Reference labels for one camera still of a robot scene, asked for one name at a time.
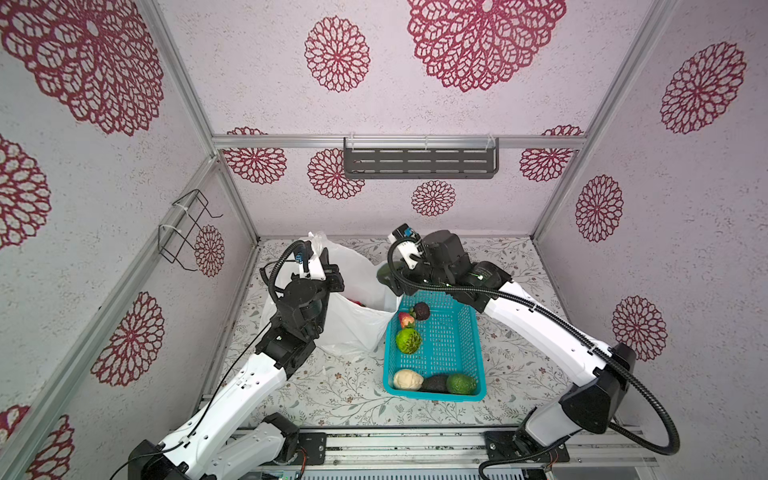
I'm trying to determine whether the black wire wall rack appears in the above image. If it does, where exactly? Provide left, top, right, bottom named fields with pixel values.
left=156, top=189, right=222, bottom=272

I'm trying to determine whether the red peach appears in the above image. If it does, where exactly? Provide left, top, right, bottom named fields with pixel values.
left=398, top=311, right=416, bottom=329

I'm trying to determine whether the lime green round fruit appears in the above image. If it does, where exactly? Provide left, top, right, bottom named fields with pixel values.
left=395, top=328, right=422, bottom=355

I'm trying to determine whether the dark grey wall shelf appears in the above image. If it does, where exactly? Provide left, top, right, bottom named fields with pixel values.
left=342, top=138, right=499, bottom=180

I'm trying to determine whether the dark brown avocado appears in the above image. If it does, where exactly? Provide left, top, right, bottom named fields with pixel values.
left=420, top=374, right=449, bottom=394

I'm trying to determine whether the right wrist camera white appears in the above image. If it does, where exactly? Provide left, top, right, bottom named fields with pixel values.
left=388, top=223, right=423, bottom=270

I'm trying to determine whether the dark purple mangosteen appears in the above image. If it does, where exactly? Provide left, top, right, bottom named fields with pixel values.
left=410, top=302, right=431, bottom=321

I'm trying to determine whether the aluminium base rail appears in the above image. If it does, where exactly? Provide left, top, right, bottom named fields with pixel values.
left=302, top=426, right=658, bottom=470

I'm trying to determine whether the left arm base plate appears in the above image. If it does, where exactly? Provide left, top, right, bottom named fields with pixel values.
left=280, top=430, right=328, bottom=466

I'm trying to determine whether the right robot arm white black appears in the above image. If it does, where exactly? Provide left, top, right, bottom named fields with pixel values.
left=380, top=224, right=635, bottom=449

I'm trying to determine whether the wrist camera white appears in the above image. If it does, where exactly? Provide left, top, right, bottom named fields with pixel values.
left=388, top=223, right=423, bottom=270
left=294, top=240, right=326, bottom=281

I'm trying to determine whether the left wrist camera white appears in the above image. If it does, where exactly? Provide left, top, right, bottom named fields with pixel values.
left=294, top=240, right=326, bottom=281

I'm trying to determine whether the white plastic bag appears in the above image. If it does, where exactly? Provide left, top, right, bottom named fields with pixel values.
left=256, top=233, right=400, bottom=366

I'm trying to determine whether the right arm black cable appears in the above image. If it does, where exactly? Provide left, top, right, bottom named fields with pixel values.
left=386, top=236, right=682, bottom=480

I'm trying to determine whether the green avocado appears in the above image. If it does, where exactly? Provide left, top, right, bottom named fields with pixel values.
left=446, top=373, right=478, bottom=396

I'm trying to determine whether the green leafy fruit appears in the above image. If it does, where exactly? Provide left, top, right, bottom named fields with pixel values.
left=376, top=263, right=397, bottom=289

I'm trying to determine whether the teal plastic basket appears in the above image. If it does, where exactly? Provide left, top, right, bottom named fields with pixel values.
left=382, top=291, right=486, bottom=402

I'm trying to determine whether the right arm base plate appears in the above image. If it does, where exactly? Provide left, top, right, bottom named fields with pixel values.
left=483, top=429, right=571, bottom=464

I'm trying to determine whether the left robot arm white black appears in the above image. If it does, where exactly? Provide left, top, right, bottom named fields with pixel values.
left=125, top=240, right=344, bottom=479

